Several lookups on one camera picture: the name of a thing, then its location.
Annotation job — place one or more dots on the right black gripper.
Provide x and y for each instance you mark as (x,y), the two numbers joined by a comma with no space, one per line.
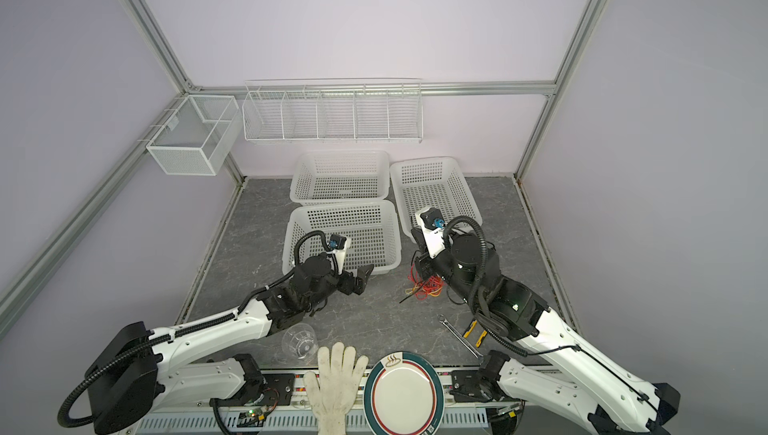
(428,265)

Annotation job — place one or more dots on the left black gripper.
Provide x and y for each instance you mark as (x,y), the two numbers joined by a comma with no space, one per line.
(360,283)

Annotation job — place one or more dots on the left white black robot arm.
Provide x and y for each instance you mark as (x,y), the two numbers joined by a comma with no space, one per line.
(142,370)

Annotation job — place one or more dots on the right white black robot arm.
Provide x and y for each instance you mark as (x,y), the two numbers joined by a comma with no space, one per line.
(544,360)

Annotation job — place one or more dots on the right white plastic basket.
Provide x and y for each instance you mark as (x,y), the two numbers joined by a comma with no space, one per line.
(437,182)

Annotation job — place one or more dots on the silver combination wrench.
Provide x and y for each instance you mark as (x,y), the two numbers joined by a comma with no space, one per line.
(458,335)

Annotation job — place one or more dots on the clear drinking glass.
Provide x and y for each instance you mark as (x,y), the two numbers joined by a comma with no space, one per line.
(299,342)

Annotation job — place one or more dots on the rear white plastic basket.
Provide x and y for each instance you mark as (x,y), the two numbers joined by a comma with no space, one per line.
(325,177)

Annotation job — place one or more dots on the white knit glove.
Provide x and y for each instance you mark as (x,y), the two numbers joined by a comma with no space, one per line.
(332,389)

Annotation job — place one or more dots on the white plate green red rim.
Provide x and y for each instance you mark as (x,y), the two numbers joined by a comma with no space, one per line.
(402,395)

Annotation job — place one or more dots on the green circuit board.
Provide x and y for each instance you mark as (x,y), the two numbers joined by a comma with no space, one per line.
(251,418)

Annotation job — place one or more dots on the small white mesh box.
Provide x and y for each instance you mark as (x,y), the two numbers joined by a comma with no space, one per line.
(198,136)

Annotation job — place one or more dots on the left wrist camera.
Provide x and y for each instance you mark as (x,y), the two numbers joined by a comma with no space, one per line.
(338,245)

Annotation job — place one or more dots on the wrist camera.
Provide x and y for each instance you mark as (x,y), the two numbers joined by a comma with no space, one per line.
(338,245)
(431,223)

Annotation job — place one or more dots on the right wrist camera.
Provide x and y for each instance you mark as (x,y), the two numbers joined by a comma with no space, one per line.
(431,223)

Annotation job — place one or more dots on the yellow handled pliers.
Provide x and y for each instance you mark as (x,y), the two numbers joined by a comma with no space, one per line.
(475,333)

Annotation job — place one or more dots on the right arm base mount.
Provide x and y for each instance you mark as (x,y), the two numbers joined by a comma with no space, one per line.
(470,386)

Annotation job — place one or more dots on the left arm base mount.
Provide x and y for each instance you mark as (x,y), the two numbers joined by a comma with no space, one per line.
(273,389)

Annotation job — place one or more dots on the long white wire shelf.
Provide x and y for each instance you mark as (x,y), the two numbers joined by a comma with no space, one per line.
(325,110)

